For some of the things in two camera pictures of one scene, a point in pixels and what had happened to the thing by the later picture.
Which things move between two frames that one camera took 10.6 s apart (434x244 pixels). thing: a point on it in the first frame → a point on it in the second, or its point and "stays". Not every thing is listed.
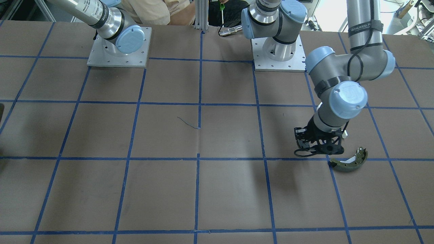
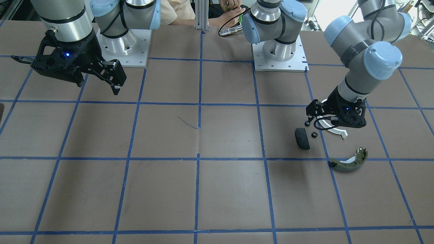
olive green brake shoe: (352, 164) stays
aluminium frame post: (201, 15) stays
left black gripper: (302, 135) → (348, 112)
